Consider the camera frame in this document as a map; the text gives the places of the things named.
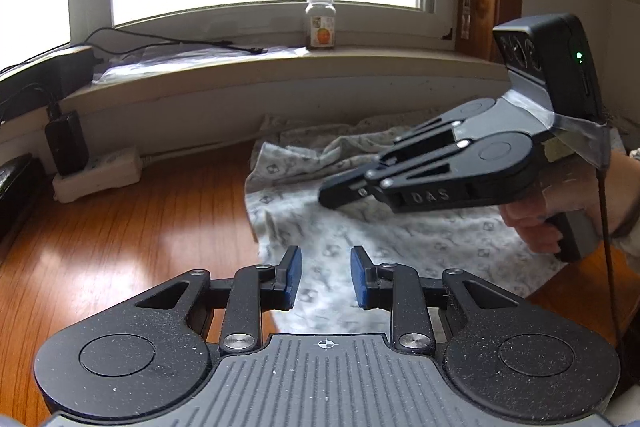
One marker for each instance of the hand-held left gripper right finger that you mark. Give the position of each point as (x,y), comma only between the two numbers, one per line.
(361,279)

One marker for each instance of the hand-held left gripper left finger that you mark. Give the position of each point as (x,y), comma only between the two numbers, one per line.
(291,279)

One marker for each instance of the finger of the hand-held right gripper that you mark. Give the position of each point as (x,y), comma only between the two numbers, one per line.
(425,132)
(350,189)

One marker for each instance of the white patterned garment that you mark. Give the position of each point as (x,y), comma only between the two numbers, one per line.
(400,232)

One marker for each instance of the person's right hand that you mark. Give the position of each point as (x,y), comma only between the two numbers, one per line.
(525,227)

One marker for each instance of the beige window sill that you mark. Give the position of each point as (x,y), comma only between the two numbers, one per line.
(300,82)

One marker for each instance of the clear jar orange label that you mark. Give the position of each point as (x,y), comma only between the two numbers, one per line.
(321,24)

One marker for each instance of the white power strip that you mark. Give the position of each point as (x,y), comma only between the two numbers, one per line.
(100,177)

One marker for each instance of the black power adapter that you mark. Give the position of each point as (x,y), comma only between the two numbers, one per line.
(67,142)

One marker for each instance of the black case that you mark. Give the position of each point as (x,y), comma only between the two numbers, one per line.
(17,202)

